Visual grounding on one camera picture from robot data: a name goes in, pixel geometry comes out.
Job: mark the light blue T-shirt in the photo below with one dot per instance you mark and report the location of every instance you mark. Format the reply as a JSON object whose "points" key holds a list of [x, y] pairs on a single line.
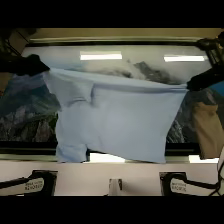
{"points": [[126, 116]]}

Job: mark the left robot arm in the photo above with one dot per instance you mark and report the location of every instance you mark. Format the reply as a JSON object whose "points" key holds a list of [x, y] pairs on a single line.
{"points": [[27, 65]]}

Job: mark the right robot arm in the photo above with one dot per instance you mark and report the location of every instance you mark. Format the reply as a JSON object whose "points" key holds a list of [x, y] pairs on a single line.
{"points": [[204, 80]]}

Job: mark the tan garment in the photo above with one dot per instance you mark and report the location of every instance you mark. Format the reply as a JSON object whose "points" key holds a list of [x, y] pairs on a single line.
{"points": [[208, 130]]}

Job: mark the blue garment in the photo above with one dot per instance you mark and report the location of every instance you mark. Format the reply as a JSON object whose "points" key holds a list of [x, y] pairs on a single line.
{"points": [[218, 88]]}

